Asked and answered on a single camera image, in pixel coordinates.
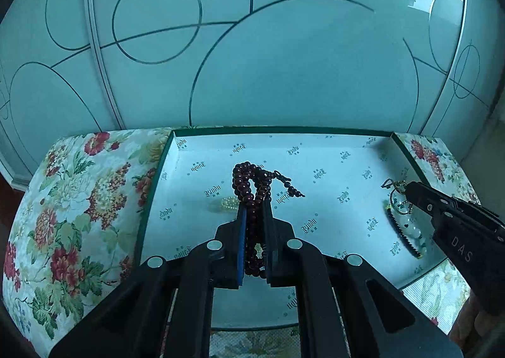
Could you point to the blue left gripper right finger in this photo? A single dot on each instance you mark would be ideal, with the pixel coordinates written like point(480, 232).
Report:
point(269, 241)

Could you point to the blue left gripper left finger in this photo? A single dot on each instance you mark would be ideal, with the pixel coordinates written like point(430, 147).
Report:
point(241, 226)

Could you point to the green jewelry box tray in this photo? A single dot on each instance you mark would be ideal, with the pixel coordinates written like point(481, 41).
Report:
point(342, 208)

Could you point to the floral fabric cushion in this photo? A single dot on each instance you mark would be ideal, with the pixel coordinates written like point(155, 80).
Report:
point(74, 235)

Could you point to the frosted glass wardrobe door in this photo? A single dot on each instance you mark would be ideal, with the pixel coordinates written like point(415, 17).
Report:
point(430, 67)

